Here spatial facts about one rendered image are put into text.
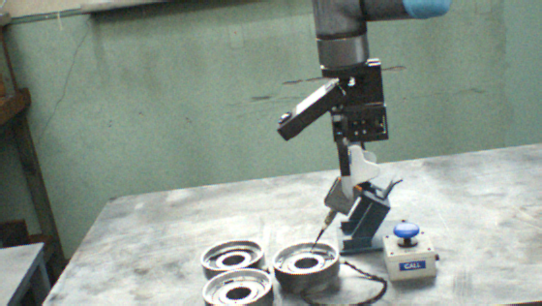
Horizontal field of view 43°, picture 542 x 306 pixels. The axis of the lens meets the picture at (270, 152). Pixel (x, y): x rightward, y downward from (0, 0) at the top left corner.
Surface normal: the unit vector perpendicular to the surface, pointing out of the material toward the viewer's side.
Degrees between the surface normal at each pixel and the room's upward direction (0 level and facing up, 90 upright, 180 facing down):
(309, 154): 90
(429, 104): 90
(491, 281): 0
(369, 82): 90
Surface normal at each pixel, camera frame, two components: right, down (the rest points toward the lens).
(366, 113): -0.04, 0.33
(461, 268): -0.14, -0.93
